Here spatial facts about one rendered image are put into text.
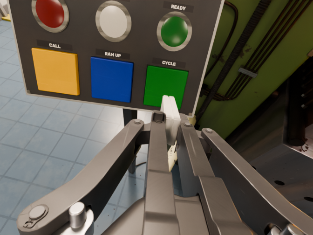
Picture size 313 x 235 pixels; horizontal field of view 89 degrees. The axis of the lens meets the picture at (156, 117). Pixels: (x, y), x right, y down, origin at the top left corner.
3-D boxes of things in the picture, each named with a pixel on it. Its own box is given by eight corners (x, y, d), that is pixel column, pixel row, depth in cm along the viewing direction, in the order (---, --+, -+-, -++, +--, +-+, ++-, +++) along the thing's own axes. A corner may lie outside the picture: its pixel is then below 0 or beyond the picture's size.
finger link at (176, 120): (173, 118, 14) (180, 119, 14) (168, 95, 21) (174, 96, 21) (167, 145, 16) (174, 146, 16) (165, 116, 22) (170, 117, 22)
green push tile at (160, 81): (180, 110, 32) (189, 72, 28) (142, 105, 31) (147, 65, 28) (179, 106, 33) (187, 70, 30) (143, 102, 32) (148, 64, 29)
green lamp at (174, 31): (180, 53, 27) (187, 27, 23) (155, 43, 28) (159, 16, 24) (187, 45, 28) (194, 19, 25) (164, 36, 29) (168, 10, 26)
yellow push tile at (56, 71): (77, 95, 31) (74, 54, 27) (38, 90, 30) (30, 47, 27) (81, 93, 32) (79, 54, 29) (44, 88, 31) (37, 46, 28)
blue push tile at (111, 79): (129, 103, 31) (132, 63, 28) (90, 98, 31) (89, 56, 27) (130, 100, 33) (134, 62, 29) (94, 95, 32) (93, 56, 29)
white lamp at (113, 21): (120, 44, 26) (118, 16, 23) (98, 34, 27) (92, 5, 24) (131, 37, 28) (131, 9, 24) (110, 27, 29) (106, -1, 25)
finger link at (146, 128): (161, 148, 14) (127, 144, 14) (160, 122, 18) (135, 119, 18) (164, 134, 13) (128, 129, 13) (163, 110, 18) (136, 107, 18)
